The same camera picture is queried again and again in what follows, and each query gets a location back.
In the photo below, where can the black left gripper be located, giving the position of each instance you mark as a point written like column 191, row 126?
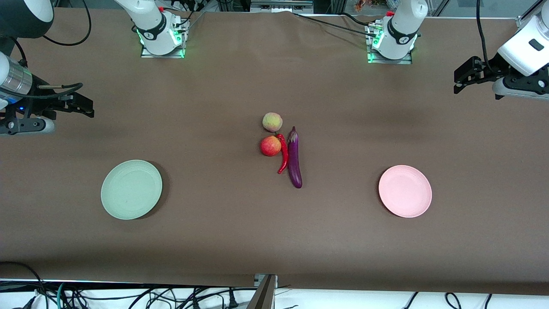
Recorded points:
column 490, row 70

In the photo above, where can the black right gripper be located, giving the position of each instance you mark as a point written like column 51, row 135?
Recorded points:
column 44, row 104

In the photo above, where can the yellow-pink peach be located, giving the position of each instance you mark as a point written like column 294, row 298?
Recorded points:
column 272, row 122

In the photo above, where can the red apple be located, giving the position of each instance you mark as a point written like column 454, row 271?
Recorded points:
column 270, row 146

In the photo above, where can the purple eggplant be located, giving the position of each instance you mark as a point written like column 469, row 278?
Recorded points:
column 294, row 163

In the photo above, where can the red chili pepper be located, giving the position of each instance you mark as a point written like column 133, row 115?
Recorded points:
column 284, row 159

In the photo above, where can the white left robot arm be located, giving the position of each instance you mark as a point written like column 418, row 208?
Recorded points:
column 403, row 25

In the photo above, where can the green round plate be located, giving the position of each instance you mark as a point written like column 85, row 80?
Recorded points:
column 128, row 201

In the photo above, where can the colourful toy pile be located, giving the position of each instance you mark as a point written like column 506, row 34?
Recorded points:
column 369, row 5

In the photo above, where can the brown table cloth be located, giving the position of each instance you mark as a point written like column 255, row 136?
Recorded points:
column 214, row 86

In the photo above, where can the pink round plate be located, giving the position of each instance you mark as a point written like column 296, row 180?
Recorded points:
column 407, row 193

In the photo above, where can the silver aluminium corner rail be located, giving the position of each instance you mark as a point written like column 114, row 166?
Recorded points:
column 525, row 19

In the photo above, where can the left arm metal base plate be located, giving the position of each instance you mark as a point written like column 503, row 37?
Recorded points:
column 390, row 61

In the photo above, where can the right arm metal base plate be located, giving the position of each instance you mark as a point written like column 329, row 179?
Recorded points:
column 163, row 56

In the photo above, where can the white metal bracket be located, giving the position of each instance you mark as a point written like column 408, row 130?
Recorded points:
column 257, row 280

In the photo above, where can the grey metal post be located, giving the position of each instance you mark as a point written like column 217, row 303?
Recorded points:
column 263, row 296

